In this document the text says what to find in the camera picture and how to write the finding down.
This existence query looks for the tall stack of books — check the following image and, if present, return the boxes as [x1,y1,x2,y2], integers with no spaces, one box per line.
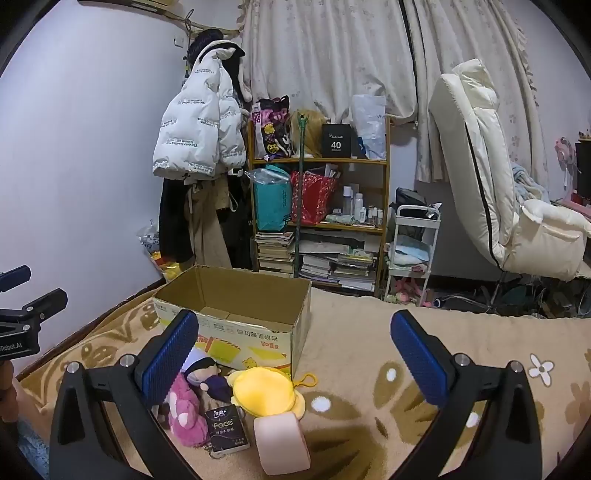
[255,231,296,278]

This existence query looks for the black box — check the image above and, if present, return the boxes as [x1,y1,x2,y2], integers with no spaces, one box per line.
[322,123,354,159]

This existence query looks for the printed cardboard box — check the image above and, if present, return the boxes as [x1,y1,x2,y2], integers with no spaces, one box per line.
[152,264,313,377]

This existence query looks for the teal shopping bag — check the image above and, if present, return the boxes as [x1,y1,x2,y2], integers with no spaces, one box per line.
[247,166,293,232]

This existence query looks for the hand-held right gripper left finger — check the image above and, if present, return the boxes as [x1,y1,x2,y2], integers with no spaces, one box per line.
[48,309,200,480]

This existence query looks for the blue fuzzy cloth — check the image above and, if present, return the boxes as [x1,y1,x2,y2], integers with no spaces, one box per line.
[17,422,51,480]

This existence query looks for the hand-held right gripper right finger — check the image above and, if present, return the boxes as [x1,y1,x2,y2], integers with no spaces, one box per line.
[390,309,544,480]

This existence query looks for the floral cream curtain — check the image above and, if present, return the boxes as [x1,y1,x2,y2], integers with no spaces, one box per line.
[239,0,416,124]
[402,0,548,184]

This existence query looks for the pink soft toys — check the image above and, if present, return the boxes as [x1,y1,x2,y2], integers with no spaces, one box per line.
[392,277,433,305]

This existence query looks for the black bag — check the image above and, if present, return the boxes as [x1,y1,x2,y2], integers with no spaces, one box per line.
[394,187,428,209]

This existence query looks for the white puffer jacket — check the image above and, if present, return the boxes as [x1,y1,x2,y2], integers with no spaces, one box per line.
[152,41,247,181]

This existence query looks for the black coat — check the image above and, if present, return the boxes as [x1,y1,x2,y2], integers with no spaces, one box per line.
[159,178,195,265]

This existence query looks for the green pole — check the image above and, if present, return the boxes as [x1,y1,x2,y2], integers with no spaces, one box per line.
[292,115,308,278]

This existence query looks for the wooden wall rack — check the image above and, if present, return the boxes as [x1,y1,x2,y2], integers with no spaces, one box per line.
[78,0,242,41]

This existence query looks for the black tissue pack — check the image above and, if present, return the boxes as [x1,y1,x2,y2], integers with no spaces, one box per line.
[204,406,251,459]

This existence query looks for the black hanging garment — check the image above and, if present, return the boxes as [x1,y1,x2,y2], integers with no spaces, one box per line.
[185,28,246,95]

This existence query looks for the wooden shelf unit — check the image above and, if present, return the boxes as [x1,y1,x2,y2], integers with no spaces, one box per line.
[247,115,391,297]

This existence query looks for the blond wig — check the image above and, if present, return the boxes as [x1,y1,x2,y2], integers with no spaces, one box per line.
[290,110,327,158]

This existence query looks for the blue clothes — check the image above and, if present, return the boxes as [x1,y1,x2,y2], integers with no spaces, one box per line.
[510,161,551,205]

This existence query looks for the beige coat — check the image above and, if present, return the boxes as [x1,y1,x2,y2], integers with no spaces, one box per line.
[185,178,234,269]

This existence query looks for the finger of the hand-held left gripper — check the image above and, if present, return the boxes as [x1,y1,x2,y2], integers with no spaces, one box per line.
[0,288,69,329]
[0,265,31,293]

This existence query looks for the wide pile of books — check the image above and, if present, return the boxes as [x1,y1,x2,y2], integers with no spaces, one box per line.
[299,231,384,292]

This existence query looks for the clear plastic bag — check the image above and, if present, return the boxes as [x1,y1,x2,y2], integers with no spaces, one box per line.
[352,94,387,160]

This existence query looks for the colourful snack bags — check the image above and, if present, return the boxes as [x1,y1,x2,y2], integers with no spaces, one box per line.
[137,222,186,283]

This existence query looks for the light blue folded cloth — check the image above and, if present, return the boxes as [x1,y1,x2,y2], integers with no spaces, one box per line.
[389,235,431,267]

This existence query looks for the pink foam roll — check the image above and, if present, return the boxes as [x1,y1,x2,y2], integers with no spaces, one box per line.
[253,412,311,476]

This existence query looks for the red gift bag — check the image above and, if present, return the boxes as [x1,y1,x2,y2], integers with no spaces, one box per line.
[290,168,339,226]

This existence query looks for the dark cabinet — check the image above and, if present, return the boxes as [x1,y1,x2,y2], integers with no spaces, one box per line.
[574,138,591,206]

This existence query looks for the group of white cosmetic bottles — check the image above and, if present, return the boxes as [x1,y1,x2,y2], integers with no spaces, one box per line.
[342,182,385,227]

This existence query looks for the white trolley cart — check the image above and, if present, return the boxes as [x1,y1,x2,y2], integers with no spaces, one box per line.
[384,204,442,306]

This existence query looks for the white-haired plush doll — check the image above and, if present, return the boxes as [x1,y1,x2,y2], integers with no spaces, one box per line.
[182,346,234,403]

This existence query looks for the person's left hand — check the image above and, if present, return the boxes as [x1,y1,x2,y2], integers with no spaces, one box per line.
[0,359,18,422]

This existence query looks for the cream recliner chair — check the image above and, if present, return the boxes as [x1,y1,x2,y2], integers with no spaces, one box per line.
[428,59,591,282]

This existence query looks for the patterned tote bag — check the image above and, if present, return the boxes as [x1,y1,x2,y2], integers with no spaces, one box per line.
[254,96,294,160]

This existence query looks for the yellow plush toy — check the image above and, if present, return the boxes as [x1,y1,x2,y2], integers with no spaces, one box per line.
[226,367,318,422]

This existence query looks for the pink fan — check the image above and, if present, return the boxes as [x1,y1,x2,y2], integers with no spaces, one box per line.
[556,136,579,191]

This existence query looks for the pink plush toy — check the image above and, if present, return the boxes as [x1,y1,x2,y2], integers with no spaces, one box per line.
[166,374,210,448]

